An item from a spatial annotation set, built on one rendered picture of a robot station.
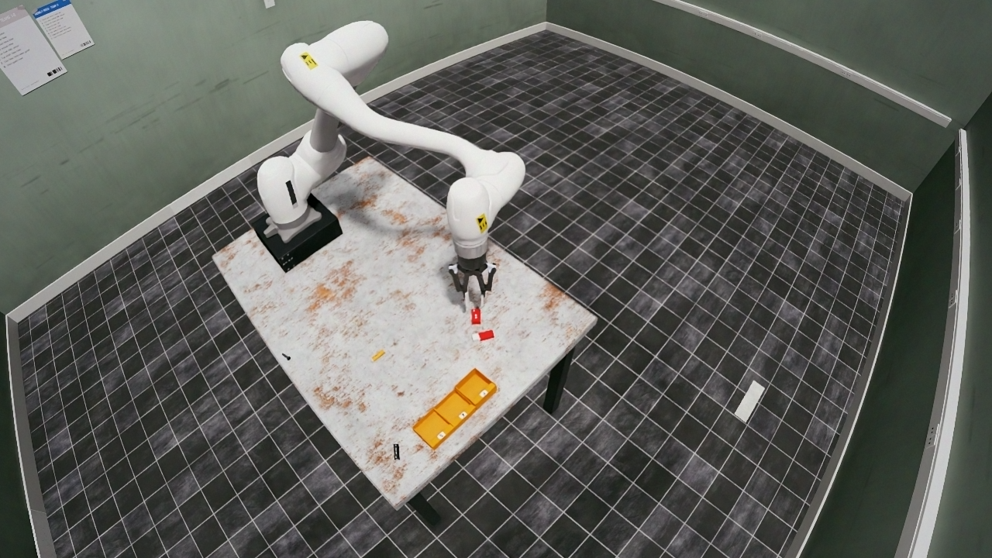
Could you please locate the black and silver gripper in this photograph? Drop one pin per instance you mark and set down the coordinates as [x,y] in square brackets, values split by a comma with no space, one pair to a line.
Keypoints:
[473,267]

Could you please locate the orange three-compartment tray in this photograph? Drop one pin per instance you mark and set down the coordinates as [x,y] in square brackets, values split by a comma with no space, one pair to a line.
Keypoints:
[474,390]

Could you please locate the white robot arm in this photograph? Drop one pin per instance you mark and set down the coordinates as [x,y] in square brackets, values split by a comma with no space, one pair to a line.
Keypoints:
[320,73]

